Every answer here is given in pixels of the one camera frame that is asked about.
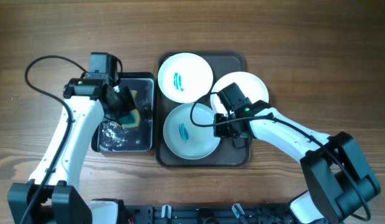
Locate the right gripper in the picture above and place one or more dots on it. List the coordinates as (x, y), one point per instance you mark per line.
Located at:
(220, 131)

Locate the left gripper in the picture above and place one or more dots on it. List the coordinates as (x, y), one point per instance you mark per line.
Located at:
(129, 104)

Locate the green and yellow sponge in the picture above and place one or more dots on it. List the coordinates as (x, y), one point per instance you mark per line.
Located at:
(131, 120)

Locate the white plate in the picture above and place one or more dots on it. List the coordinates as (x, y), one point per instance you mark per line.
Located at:
(251, 87)
(185, 77)

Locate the pale blue plate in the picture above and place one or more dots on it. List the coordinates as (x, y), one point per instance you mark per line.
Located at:
(184, 138)

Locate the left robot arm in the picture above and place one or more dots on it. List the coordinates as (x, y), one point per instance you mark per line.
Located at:
(51, 193)

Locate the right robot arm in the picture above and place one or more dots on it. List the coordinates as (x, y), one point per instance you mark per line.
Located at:
(339, 179)

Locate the dark brown serving tray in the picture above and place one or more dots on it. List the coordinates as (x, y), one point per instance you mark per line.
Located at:
(229, 154)

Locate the black water basin tray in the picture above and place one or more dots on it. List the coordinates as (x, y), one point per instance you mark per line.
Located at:
(110, 137)

